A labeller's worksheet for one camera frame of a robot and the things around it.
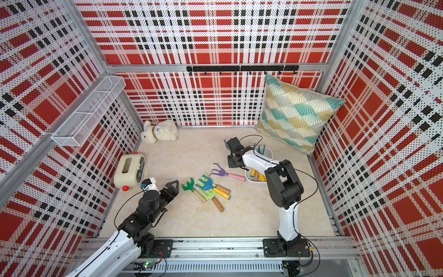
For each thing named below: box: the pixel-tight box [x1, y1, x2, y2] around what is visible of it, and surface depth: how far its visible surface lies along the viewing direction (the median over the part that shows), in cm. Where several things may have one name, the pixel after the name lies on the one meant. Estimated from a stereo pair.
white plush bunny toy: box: [140, 119, 179, 144], surface depth 111 cm
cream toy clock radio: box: [113, 151, 146, 192], surface depth 90 cm
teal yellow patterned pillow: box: [256, 73, 347, 156], surface depth 92 cm
